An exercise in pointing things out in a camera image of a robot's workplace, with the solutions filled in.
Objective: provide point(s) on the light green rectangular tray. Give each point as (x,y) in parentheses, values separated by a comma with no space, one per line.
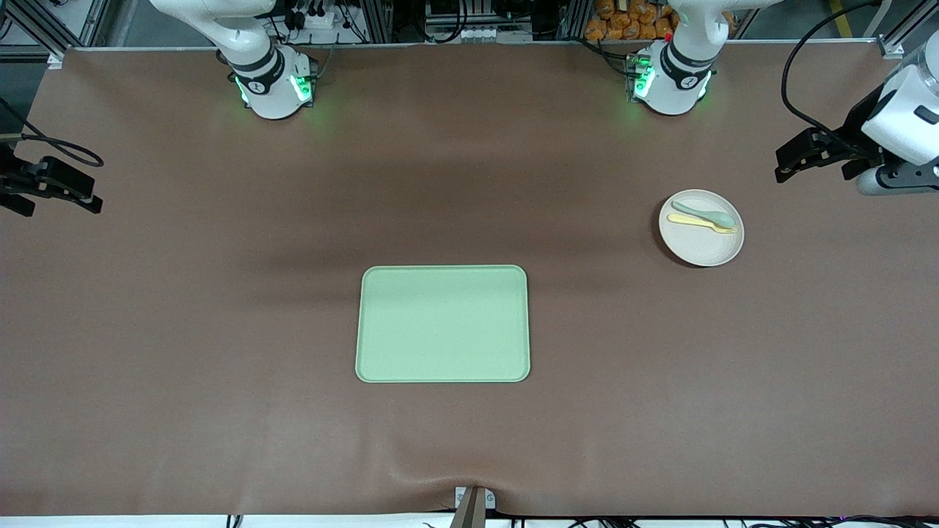
(440,326)

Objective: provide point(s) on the yellow plastic fork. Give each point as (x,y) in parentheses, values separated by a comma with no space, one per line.
(693,221)

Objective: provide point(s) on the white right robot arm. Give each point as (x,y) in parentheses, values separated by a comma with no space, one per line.
(268,95)

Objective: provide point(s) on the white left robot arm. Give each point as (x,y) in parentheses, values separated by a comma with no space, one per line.
(678,77)

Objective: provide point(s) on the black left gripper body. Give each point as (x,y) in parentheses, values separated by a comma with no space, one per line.
(855,134)

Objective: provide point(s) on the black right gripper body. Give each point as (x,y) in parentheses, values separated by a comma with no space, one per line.
(10,178)

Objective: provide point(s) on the metal table corner bracket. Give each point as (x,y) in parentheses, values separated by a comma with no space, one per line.
(56,60)
(891,50)

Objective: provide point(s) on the round beige plate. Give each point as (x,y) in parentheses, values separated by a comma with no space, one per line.
(700,248)

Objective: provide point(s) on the brown table mat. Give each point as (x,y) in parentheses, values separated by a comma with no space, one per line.
(220,403)

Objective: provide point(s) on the aluminium diagonal frame strut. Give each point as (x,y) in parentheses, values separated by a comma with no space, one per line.
(899,26)
(40,28)

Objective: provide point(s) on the grey base connector box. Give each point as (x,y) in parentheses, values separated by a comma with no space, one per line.
(637,77)
(308,81)

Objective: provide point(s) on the aluminium frame post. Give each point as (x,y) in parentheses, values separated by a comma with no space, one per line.
(376,20)
(574,20)

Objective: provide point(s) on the metal table edge clamp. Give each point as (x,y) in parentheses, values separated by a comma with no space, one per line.
(475,506)

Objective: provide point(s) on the pile of orange snack bags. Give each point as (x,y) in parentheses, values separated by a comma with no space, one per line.
(631,20)

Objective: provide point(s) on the white power strip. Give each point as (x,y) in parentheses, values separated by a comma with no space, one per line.
(323,18)

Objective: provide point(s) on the pale green plastic spoon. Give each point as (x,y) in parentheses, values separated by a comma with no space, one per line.
(722,218)

